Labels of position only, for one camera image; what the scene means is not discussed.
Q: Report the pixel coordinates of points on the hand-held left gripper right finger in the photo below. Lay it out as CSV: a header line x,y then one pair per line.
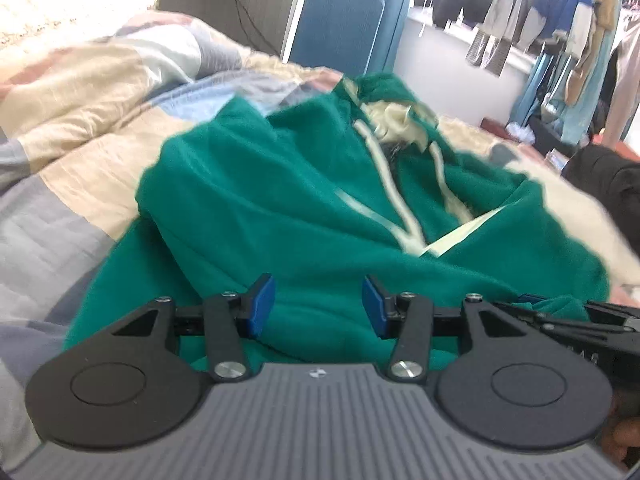
x,y
372,305

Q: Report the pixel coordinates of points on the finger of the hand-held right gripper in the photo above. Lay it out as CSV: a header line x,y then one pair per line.
x,y
615,314
532,305

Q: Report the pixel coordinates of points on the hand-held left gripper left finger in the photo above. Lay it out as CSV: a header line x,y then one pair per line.
x,y
262,305

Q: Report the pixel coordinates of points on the green hoodie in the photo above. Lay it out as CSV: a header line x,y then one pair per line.
x,y
275,200

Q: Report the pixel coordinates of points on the person's right hand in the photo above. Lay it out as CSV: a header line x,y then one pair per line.
x,y
625,442

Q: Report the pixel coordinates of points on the cream fleece blanket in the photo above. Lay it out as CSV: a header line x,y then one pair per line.
x,y
575,210

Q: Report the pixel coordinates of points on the black puffer jacket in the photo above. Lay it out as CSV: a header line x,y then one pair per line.
x,y
610,175

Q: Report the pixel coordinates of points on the pink box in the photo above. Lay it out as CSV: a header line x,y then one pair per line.
x,y
631,149

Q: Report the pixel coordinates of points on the red-brown box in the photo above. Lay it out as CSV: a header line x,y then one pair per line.
x,y
495,125

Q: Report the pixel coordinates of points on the patchwork quilt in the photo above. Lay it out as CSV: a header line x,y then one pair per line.
x,y
75,135

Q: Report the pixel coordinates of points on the blue padded panel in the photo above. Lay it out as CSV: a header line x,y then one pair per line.
x,y
335,30

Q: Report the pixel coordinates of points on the cream quilted headboard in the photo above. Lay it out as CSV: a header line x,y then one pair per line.
x,y
50,0

